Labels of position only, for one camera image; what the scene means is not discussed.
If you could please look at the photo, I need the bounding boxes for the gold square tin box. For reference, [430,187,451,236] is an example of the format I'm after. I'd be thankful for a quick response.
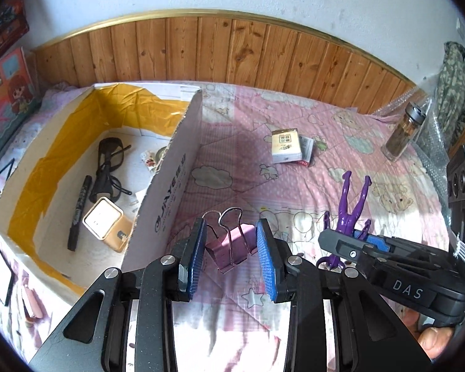
[82,197,133,253]

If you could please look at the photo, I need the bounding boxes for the wooden wall panelling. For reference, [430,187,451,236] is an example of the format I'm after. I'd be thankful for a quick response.
[35,9,413,113]

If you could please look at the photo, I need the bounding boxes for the white cardboard box yellow tape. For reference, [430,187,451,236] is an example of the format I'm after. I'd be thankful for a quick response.
[0,82,202,303]

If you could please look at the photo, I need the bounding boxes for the bubble wrap sheet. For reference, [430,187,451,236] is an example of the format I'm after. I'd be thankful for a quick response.
[373,86,448,173]

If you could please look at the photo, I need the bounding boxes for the green tape roll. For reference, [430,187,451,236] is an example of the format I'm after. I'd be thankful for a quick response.
[155,146,168,164]

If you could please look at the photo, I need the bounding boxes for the white paper packet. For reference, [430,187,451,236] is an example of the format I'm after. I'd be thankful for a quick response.
[130,189,146,212]

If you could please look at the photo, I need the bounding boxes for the glass tea bottle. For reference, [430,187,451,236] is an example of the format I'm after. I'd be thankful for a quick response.
[381,103,426,161]

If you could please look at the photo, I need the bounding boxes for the pink bear patterned quilt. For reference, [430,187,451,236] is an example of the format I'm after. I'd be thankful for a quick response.
[0,81,450,372]

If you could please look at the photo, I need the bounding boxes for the black marker pen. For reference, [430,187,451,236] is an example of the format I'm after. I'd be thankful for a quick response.
[67,175,92,252]

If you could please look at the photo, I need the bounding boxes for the cream tissue pack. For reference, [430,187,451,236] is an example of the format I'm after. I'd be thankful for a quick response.
[271,129,302,164]

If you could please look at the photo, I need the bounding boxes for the pink binder clip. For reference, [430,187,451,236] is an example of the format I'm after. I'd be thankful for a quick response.
[202,206,257,274]

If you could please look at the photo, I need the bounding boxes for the pink doll toy box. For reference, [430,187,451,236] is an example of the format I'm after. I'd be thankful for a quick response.
[0,48,41,153]

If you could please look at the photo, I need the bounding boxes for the purple toy figure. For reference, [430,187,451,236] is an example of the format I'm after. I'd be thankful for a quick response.
[316,170,372,270]

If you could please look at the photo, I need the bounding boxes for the black sunglasses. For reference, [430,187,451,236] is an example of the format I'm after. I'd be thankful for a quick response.
[89,137,132,203]

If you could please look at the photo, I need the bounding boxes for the person's right hand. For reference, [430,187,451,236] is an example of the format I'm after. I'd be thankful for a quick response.
[400,308,454,359]

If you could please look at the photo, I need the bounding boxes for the camouflage cloth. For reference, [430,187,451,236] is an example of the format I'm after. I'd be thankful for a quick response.
[435,41,465,150]

